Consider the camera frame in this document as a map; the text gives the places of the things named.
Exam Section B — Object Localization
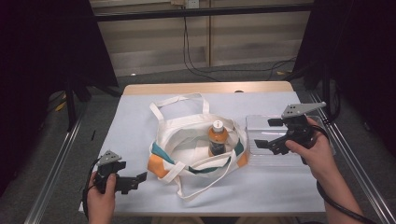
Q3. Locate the black horizontal bar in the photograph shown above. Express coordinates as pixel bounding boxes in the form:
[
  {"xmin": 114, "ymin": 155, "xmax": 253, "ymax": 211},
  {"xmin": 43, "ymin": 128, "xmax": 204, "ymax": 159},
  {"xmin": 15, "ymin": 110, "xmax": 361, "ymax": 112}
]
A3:
[{"xmin": 93, "ymin": 3, "xmax": 314, "ymax": 22}]

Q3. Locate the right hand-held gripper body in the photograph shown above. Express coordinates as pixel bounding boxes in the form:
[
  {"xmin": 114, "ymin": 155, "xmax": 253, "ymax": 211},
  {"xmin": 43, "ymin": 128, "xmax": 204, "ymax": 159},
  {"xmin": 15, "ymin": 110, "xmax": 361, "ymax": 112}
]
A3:
[{"xmin": 280, "ymin": 101, "xmax": 317, "ymax": 150}]

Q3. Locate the aluminium rail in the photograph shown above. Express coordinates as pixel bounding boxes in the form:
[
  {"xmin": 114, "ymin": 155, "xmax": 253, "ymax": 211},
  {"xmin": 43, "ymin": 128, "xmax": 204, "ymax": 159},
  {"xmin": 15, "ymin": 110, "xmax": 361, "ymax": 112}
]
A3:
[
  {"xmin": 23, "ymin": 113, "xmax": 84, "ymax": 224},
  {"xmin": 308, "ymin": 91, "xmax": 396, "ymax": 224}
]

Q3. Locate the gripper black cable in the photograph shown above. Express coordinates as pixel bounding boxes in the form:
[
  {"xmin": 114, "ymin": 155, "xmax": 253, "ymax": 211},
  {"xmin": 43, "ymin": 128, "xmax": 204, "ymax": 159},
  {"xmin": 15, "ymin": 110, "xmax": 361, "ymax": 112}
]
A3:
[
  {"xmin": 80, "ymin": 158, "xmax": 102, "ymax": 220},
  {"xmin": 301, "ymin": 123, "xmax": 378, "ymax": 224}
]

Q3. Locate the black metal stand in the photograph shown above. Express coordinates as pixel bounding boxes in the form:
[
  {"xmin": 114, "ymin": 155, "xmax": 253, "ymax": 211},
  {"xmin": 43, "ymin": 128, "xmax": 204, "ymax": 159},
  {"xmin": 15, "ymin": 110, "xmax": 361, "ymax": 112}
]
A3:
[
  {"xmin": 64, "ymin": 76, "xmax": 92, "ymax": 133},
  {"xmin": 303, "ymin": 62, "xmax": 342, "ymax": 124}
]

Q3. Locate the orange drink bottle white cap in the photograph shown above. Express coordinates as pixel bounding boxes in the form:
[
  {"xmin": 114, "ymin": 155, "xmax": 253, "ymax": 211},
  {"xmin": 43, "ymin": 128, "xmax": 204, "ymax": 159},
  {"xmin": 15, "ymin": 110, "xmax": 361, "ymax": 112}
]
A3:
[{"xmin": 207, "ymin": 119, "xmax": 230, "ymax": 158}]

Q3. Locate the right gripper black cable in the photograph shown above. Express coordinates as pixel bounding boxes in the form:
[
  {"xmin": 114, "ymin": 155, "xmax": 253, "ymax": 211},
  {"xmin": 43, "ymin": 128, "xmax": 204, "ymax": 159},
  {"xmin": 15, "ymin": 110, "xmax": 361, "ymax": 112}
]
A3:
[{"xmin": 301, "ymin": 123, "xmax": 378, "ymax": 224}]

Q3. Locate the white tote bag orange teal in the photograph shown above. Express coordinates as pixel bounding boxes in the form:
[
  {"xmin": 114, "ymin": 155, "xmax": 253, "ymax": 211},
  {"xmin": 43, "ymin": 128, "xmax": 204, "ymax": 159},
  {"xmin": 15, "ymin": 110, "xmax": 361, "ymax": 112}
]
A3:
[{"xmin": 147, "ymin": 92, "xmax": 250, "ymax": 202}]

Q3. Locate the white table sheet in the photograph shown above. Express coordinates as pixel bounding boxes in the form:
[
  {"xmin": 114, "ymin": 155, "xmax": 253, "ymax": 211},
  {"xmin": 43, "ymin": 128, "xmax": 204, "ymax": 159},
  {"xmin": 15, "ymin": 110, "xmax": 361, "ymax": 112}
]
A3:
[{"xmin": 78, "ymin": 91, "xmax": 327, "ymax": 217}]

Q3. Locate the black floor cable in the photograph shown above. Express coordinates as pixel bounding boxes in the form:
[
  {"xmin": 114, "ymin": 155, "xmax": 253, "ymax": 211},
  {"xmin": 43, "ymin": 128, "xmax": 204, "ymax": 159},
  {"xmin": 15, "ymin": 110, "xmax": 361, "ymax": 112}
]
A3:
[
  {"xmin": 185, "ymin": 17, "xmax": 297, "ymax": 82},
  {"xmin": 182, "ymin": 16, "xmax": 220, "ymax": 83}
]

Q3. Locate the person's left hand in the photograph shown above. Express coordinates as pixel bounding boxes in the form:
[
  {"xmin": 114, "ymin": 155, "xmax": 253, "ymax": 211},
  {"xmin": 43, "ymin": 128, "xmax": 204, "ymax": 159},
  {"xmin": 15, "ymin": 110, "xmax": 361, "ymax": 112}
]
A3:
[{"xmin": 87, "ymin": 172, "xmax": 118, "ymax": 209}]

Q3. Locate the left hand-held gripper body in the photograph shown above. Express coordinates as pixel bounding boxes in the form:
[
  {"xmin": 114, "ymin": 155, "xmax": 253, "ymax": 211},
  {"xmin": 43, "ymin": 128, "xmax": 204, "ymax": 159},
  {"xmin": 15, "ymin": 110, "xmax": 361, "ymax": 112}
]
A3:
[{"xmin": 93, "ymin": 150, "xmax": 127, "ymax": 194}]

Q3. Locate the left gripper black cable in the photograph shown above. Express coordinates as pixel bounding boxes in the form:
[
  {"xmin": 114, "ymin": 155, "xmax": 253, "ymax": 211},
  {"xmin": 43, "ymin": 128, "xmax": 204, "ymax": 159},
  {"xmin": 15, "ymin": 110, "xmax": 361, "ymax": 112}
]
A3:
[{"xmin": 80, "ymin": 158, "xmax": 102, "ymax": 220}]

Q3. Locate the clear plastic tray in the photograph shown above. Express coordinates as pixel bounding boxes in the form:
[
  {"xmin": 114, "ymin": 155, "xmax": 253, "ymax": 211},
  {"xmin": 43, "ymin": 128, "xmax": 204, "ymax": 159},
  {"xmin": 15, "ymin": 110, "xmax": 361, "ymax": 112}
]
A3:
[{"xmin": 245, "ymin": 114, "xmax": 336, "ymax": 168}]

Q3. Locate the person's right hand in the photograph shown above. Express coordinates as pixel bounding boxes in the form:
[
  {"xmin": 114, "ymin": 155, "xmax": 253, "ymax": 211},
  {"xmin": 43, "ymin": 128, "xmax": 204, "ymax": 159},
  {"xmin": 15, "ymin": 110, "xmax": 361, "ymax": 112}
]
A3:
[{"xmin": 284, "ymin": 117, "xmax": 340, "ymax": 183}]

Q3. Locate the black curtain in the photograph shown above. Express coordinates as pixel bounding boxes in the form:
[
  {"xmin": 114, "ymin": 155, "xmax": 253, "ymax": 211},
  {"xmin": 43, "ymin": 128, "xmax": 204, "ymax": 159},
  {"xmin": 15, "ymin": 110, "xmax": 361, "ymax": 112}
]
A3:
[
  {"xmin": 0, "ymin": 0, "xmax": 120, "ymax": 195},
  {"xmin": 292, "ymin": 0, "xmax": 396, "ymax": 158}
]

